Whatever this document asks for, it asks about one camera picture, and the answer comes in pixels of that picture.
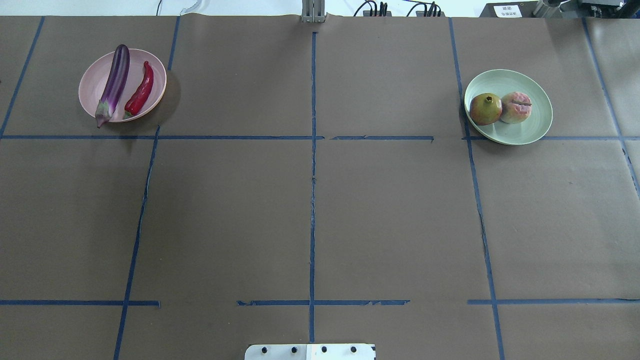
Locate pink plate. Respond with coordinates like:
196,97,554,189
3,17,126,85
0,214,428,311
78,48,168,123

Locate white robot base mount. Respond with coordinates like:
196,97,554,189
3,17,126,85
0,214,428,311
244,342,377,360

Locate purple eggplant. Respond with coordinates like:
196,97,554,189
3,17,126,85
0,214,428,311
94,44,130,129

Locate pink green peach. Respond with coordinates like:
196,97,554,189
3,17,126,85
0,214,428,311
500,91,533,125

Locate red chili pepper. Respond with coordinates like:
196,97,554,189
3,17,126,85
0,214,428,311
123,61,154,119

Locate green plate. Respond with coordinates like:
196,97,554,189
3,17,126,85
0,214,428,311
464,69,553,146

